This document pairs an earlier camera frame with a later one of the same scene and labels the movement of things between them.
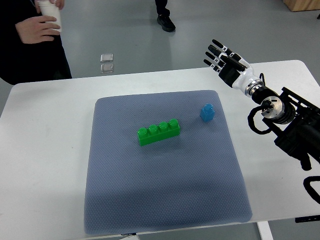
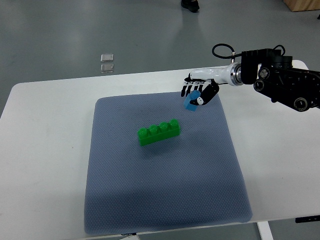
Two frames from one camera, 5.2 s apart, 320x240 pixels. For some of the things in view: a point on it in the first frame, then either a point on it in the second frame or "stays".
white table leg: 264,230 stays
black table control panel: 307,219 stays
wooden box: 296,5 stays
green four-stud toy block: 154,133 stays
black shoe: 164,20 -> 193,5
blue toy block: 207,113 -> 192,95
